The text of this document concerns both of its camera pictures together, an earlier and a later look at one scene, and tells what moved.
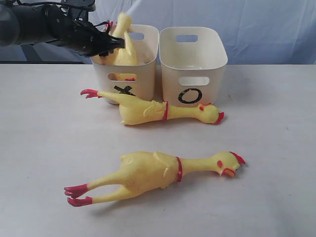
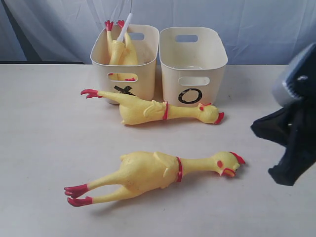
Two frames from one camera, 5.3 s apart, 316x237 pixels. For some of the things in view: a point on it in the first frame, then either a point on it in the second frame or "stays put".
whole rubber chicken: [142, 173] stays put
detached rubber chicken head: [124, 22] -> [131, 77]
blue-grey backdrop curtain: [257, 32] stays put
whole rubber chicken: [136, 112] stays put
